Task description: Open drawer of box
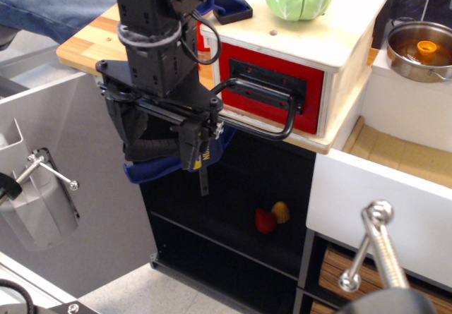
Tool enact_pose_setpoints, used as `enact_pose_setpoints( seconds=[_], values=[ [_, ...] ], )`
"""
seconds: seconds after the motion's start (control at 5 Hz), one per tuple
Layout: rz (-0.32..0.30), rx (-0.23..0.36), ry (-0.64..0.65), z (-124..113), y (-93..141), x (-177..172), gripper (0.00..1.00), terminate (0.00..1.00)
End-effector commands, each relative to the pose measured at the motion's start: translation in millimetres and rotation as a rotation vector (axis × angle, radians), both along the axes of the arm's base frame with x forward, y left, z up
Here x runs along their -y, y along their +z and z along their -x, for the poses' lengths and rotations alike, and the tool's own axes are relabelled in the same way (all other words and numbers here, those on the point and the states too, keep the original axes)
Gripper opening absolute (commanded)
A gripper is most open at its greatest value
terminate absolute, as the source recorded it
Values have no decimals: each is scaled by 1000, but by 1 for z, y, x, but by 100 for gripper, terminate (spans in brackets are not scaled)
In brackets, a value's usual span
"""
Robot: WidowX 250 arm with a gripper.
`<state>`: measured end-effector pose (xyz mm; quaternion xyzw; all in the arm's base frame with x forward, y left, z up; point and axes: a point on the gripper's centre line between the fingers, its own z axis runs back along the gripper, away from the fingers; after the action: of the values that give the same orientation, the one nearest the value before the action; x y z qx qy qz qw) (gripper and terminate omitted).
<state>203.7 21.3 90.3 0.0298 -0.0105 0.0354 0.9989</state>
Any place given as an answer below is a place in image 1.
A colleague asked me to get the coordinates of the yellow toy lemon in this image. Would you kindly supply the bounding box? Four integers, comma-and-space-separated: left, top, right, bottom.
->
270, 201, 290, 224

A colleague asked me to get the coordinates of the silver clamp screw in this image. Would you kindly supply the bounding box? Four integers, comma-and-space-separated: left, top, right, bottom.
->
338, 200, 410, 293
13, 153, 80, 191

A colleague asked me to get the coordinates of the orange toy in pot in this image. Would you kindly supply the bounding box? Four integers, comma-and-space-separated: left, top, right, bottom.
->
417, 40, 437, 57

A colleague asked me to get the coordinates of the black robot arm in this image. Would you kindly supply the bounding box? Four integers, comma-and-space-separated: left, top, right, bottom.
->
96, 0, 222, 169

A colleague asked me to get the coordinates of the silver clamp screw left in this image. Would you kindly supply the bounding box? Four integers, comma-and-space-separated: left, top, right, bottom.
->
13, 153, 80, 191

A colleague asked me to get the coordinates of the red drawer with black handle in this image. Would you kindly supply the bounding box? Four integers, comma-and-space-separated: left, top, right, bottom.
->
219, 43, 324, 134

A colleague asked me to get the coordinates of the stainless steel pot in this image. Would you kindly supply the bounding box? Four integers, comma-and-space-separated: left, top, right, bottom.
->
386, 21, 451, 83

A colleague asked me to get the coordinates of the black cable bottom left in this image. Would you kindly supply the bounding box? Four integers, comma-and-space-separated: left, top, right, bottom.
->
0, 278, 36, 314

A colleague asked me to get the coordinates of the person leg in jeans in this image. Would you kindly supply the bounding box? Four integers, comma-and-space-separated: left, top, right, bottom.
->
1, 0, 117, 44

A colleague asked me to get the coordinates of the light wooden box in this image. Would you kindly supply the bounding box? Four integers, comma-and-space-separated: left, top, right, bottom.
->
201, 0, 386, 145

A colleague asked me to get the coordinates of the white toy sink unit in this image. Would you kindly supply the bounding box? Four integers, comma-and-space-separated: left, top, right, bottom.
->
307, 50, 451, 289

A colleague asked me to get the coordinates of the grey cabinet door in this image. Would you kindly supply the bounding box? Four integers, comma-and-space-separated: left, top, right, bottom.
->
1, 73, 155, 297

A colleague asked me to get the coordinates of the black shelf cabinet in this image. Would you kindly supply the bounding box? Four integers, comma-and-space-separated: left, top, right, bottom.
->
137, 129, 315, 313

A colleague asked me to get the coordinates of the red toy strawberry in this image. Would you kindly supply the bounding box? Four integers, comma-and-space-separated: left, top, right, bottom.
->
255, 208, 278, 234

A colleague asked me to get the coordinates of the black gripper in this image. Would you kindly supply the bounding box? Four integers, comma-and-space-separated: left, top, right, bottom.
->
96, 60, 225, 171

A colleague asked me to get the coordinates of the blue Irwin bar clamp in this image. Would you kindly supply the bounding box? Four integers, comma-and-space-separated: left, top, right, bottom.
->
124, 0, 253, 196

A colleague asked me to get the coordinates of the silver clamp screw right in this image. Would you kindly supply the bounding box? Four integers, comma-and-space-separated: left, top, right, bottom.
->
338, 200, 410, 293

